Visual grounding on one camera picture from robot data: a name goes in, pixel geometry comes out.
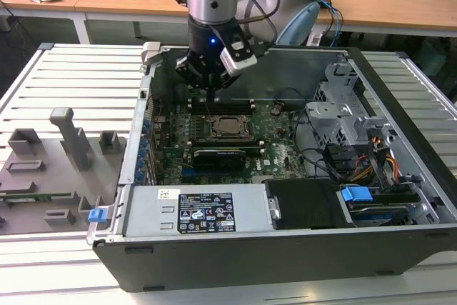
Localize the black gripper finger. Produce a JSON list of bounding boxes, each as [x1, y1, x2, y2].
[[174, 51, 214, 104], [213, 74, 234, 104]]

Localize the thin metal locking lever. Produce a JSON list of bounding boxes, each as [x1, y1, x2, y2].
[[204, 102, 216, 131]]

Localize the CPU with silver top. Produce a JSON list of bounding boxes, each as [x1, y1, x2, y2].
[[218, 118, 242, 134]]

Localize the black RAM slot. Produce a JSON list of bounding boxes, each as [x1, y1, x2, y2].
[[190, 104, 255, 110], [190, 97, 255, 104], [191, 139, 264, 146], [192, 101, 255, 106], [192, 107, 255, 114], [191, 144, 264, 151]]

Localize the CPU socket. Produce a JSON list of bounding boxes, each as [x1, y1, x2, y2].
[[209, 114, 255, 141]]

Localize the grey case latch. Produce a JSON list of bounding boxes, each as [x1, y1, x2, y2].
[[141, 41, 164, 67]]

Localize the black graphics card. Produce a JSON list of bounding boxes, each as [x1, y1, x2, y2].
[[191, 147, 248, 173]]

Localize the green motherboard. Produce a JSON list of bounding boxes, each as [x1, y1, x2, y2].
[[153, 103, 308, 186]]

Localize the perforated metal drive cage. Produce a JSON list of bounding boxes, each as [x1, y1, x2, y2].
[[305, 61, 397, 163]]

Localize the grey power supply unit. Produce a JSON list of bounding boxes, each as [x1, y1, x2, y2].
[[123, 184, 268, 239]]

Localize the black plastic shroud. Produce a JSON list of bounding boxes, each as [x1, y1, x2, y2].
[[263, 179, 356, 230]]

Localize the blue case clip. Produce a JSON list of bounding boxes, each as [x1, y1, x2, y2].
[[87, 207, 105, 224]]

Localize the blue drive latch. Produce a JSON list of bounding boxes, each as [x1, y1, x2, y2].
[[341, 184, 373, 210]]

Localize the grey parts rack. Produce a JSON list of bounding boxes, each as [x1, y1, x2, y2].
[[0, 106, 129, 237]]

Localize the open black PC case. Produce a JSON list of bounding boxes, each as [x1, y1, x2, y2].
[[91, 44, 457, 294]]

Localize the green RAM stick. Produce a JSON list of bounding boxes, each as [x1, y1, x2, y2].
[[0, 192, 72, 201]]

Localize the hard disk with blue label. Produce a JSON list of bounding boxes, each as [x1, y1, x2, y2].
[[348, 204, 411, 228]]

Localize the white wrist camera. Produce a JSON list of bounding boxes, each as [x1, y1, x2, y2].
[[219, 31, 258, 78]]

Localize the black arcing cable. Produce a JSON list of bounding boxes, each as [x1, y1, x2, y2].
[[273, 87, 301, 106]]

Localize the blue cable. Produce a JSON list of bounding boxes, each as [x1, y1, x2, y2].
[[321, 0, 344, 47]]

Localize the yellow orange power wires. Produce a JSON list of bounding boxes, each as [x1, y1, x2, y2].
[[351, 135, 403, 181]]

